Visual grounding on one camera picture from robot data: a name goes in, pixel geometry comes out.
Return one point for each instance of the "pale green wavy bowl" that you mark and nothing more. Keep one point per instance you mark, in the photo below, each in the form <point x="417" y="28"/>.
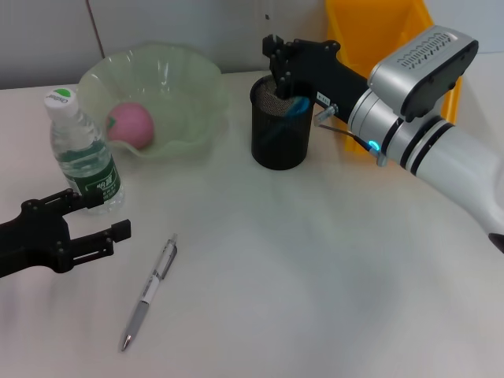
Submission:
<point x="189" y="90"/>

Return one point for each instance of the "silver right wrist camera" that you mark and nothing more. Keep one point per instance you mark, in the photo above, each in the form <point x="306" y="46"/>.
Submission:
<point x="425" y="67"/>

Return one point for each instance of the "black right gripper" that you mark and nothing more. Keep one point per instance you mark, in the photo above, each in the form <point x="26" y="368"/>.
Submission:
<point x="323" y="71"/>

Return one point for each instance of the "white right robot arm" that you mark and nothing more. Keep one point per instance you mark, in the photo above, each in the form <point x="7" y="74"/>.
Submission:
<point x="453" y="157"/>

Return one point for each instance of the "pink toy peach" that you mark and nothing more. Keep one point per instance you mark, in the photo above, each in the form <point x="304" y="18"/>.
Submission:
<point x="132" y="126"/>

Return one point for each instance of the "clear green-label water bottle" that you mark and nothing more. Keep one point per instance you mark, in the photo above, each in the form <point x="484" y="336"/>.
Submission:
<point x="84" y="157"/>

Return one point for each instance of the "black mesh pen holder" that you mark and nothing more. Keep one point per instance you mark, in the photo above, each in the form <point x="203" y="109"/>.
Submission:
<point x="281" y="153"/>

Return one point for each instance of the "grey clear ballpoint pen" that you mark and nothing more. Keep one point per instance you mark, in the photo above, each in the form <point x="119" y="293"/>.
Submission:
<point x="151" y="283"/>

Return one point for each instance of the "blue scissors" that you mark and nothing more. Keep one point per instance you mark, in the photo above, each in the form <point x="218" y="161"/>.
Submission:
<point x="301" y="105"/>

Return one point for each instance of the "yellow plastic bin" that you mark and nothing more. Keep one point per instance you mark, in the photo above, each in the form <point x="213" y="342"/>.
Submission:
<point x="374" y="31"/>

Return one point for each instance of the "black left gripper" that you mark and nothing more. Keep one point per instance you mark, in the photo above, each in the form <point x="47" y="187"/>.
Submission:
<point x="35" y="240"/>

